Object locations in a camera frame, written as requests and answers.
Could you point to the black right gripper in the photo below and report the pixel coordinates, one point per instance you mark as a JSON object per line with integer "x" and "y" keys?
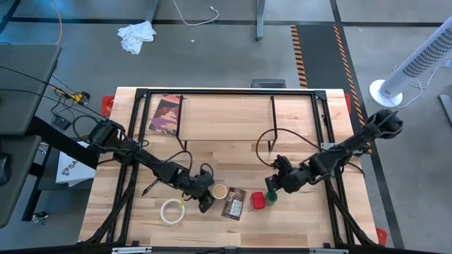
{"x": 289, "y": 178}

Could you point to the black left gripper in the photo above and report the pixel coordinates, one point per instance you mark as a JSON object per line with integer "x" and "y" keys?
{"x": 199, "y": 183}

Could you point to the brown snack pouch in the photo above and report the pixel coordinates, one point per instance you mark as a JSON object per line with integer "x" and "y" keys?
{"x": 233, "y": 204}

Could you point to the green-lid spice jar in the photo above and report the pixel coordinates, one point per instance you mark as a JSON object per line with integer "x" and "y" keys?
{"x": 271, "y": 199}

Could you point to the white tape roll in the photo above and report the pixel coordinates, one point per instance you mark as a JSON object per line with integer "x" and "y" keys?
{"x": 161, "y": 211}

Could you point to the black pen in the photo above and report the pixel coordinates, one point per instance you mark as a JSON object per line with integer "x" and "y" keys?
{"x": 150, "y": 187}

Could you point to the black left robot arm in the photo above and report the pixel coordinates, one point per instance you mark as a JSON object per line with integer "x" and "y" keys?
{"x": 155, "y": 164}

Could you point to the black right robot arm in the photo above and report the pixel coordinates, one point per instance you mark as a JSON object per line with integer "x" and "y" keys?
{"x": 353, "y": 143}

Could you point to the small yellow tag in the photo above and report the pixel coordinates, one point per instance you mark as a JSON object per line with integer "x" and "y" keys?
{"x": 182, "y": 203}

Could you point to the red clamp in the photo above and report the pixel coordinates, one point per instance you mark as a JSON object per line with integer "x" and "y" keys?
{"x": 381, "y": 236}
{"x": 348, "y": 102}
{"x": 107, "y": 106}

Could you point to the grey control box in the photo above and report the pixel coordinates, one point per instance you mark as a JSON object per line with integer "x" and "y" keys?
{"x": 268, "y": 84}

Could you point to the purple Yosemite book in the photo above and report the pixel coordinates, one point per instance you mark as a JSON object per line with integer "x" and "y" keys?
{"x": 164, "y": 116}

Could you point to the white printed bag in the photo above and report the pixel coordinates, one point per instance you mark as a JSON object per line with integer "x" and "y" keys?
{"x": 74, "y": 169}

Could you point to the white tower fan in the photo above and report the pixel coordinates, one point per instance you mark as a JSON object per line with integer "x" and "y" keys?
{"x": 406, "y": 75}

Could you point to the grey desk leg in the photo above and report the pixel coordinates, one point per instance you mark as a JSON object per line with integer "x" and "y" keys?
{"x": 260, "y": 21}
{"x": 152, "y": 10}

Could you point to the small black caster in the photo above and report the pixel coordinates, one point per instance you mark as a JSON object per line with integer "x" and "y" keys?
{"x": 40, "y": 217}

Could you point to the crumpled white cloth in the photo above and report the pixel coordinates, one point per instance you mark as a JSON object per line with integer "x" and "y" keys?
{"x": 136, "y": 35}

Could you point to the grey desk top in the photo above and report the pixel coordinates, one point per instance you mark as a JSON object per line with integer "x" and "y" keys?
{"x": 24, "y": 88}
{"x": 14, "y": 183}

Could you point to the black computer mouse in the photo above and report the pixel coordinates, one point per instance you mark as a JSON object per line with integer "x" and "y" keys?
{"x": 4, "y": 169}

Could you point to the grey arm base bracket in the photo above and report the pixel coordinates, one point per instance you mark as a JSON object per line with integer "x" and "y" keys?
{"x": 327, "y": 146}

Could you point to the silver edge bracket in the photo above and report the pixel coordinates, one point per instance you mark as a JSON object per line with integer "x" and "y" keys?
{"x": 130, "y": 250}
{"x": 328, "y": 251}

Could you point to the wooden shelf with black frame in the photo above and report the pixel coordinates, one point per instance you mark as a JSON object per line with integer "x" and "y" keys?
{"x": 226, "y": 120}

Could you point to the black table rig frame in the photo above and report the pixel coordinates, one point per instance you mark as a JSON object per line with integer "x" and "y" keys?
{"x": 229, "y": 91}

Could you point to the black desk base frame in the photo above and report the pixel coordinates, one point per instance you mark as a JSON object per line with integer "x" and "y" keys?
{"x": 35, "y": 190}

